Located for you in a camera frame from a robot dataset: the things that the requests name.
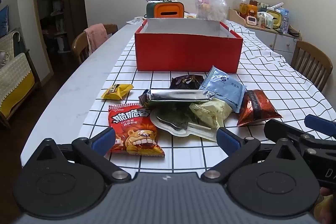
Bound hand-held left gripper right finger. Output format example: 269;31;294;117
201;127;302;184

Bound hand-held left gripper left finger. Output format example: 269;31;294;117
35;127;132;184

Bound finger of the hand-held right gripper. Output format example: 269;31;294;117
263;119;319;153
304;114;336;140

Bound red cartoon snack packet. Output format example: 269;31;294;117
108;103;165;157

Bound pale green snack packet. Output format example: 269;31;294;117
189;97;234;130

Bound red-brown triangular foil packet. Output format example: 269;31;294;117
237;90;283;127

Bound yellow snack packet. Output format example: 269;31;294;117
101;84;134;101

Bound light blue snack packet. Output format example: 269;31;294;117
199;65;247;113

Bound clear blister snack pack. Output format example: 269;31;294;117
150;105;218;142

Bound silver foil snack packet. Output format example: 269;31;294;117
139;88;216;104

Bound dark brown snack packet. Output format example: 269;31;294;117
169;74;205;90

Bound red cardboard box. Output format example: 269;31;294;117
134;18;244;73

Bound person's right hand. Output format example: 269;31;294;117
314;187;336;224

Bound wooden chair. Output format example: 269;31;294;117
290;41;333;92
71;24;118;65

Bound white checked tablecloth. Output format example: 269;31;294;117
79;18;336;172

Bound white side cabinet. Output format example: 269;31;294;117
245;25;302;58

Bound pink towel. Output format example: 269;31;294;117
83;24;108;55

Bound sofa with beige cover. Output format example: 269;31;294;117
0;28;41;128

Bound clear water bottle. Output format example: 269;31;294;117
280;9;290;34

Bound yellow green container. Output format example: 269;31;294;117
266;10;282;29

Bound white plastic bag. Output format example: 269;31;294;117
257;11;273;29

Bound white papers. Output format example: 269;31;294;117
126;17;147;25

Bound wooden desk organiser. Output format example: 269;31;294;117
228;8;250;26

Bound orange thermos bottle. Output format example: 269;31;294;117
248;0;258;17

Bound yellow drink bottle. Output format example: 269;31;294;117
239;0;248;18

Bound dark bookshelf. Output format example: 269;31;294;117
35;0;72;54

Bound orange tissue box holder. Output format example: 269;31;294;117
146;0;184;19

